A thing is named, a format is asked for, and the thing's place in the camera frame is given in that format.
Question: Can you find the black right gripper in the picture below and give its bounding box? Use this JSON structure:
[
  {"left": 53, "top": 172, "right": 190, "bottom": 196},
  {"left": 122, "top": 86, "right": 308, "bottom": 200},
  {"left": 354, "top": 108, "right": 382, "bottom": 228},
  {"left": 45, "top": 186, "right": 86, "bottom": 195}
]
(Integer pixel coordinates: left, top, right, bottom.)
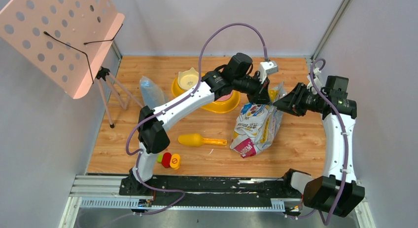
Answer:
[{"left": 273, "top": 83, "right": 325, "bottom": 116}]

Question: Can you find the pet food bag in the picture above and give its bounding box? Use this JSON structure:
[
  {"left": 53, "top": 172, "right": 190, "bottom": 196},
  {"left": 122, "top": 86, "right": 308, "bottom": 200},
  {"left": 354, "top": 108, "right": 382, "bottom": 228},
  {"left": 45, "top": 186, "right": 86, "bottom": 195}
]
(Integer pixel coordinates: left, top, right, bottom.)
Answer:
[{"left": 229, "top": 82, "right": 288, "bottom": 158}]

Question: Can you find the yellow plastic scoop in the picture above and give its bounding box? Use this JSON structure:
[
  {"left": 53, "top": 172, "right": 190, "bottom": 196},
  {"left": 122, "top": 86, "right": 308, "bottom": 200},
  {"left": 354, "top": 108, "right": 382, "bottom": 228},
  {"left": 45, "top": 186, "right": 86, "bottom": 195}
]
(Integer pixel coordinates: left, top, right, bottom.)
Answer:
[{"left": 178, "top": 133, "right": 227, "bottom": 147}]

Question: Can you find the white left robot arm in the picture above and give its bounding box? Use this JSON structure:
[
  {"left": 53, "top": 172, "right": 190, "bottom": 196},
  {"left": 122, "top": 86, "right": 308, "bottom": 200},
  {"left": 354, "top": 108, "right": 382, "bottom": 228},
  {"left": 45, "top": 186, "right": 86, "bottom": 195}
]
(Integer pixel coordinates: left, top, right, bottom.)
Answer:
[{"left": 125, "top": 53, "right": 279, "bottom": 195}]

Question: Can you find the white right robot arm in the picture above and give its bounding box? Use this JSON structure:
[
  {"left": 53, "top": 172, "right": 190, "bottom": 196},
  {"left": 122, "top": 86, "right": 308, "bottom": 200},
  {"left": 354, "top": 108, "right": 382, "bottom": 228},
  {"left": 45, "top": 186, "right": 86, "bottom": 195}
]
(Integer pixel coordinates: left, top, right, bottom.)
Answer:
[{"left": 274, "top": 76, "right": 365, "bottom": 217}]

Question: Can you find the yellow double pet bowl tray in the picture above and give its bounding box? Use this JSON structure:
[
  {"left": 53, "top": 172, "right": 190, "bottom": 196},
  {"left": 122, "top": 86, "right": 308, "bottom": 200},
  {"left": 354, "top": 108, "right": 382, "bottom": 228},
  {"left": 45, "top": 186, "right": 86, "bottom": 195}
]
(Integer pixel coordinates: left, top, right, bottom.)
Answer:
[{"left": 171, "top": 77, "right": 241, "bottom": 114}]

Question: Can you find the pink cat-ear bowl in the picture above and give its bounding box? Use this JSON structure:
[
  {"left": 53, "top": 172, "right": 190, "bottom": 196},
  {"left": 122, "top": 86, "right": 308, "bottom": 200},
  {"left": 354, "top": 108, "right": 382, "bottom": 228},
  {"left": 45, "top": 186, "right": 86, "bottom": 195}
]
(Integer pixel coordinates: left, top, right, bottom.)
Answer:
[{"left": 217, "top": 91, "right": 233, "bottom": 102}]

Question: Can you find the cream cat-ear bowl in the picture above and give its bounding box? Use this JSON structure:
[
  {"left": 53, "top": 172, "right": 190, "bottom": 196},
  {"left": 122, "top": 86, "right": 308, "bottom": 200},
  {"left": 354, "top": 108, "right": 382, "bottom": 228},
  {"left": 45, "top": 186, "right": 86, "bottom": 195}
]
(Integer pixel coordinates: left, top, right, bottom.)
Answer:
[{"left": 177, "top": 68, "right": 199, "bottom": 91}]

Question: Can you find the translucent blue plastic container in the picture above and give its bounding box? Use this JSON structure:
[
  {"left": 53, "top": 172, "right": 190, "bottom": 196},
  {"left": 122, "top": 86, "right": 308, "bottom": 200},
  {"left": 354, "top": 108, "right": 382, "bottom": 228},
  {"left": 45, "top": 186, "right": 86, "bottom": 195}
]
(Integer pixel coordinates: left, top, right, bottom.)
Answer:
[{"left": 139, "top": 76, "right": 170, "bottom": 109}]

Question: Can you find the red yellow green toy block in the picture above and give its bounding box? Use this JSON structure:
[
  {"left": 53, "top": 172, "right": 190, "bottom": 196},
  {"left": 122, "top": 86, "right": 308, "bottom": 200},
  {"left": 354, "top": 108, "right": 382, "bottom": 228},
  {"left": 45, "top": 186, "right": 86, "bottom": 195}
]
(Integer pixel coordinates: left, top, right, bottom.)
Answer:
[{"left": 156, "top": 152, "right": 181, "bottom": 170}]

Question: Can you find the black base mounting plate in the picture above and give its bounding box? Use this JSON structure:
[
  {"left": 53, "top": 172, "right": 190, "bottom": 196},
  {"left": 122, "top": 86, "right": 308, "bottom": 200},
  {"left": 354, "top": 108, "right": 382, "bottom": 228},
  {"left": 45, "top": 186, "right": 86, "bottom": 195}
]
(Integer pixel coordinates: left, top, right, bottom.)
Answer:
[{"left": 119, "top": 175, "right": 302, "bottom": 208}]

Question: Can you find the pink perforated music stand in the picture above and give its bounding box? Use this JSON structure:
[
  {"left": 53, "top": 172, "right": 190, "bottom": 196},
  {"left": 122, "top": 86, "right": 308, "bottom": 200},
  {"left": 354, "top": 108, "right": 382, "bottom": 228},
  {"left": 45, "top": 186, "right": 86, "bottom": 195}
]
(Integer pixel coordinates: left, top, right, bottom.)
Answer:
[{"left": 0, "top": 0, "right": 135, "bottom": 109}]

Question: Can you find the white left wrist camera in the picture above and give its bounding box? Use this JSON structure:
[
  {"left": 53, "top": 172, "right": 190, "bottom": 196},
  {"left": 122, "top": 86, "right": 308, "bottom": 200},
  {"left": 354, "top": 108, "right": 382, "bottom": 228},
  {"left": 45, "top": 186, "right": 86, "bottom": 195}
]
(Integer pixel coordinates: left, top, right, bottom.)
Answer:
[{"left": 258, "top": 61, "right": 279, "bottom": 83}]

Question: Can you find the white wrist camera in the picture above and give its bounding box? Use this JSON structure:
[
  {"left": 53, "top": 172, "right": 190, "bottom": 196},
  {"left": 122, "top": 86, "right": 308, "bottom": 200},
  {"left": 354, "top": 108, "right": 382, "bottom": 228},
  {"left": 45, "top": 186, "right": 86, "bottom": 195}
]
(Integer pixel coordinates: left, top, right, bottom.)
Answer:
[
  {"left": 307, "top": 67, "right": 323, "bottom": 95},
  {"left": 258, "top": 61, "right": 279, "bottom": 83}
]

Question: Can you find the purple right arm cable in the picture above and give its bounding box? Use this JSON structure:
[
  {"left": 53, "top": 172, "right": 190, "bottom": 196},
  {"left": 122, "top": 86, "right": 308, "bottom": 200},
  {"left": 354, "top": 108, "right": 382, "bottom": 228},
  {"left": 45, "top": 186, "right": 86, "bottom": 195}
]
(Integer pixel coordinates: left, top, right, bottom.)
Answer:
[{"left": 284, "top": 58, "right": 349, "bottom": 226}]

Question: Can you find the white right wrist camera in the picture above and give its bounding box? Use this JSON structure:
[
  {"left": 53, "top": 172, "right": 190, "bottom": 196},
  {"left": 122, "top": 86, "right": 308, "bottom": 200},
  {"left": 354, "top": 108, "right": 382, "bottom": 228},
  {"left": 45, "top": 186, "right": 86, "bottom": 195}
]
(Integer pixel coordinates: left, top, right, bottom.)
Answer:
[{"left": 307, "top": 67, "right": 323, "bottom": 95}]

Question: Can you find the aluminium frame rail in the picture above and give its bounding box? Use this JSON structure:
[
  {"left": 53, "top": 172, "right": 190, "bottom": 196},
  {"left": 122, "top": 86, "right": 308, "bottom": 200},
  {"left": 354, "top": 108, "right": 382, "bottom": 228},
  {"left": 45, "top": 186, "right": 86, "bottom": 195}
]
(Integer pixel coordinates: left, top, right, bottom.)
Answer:
[{"left": 60, "top": 171, "right": 368, "bottom": 228}]

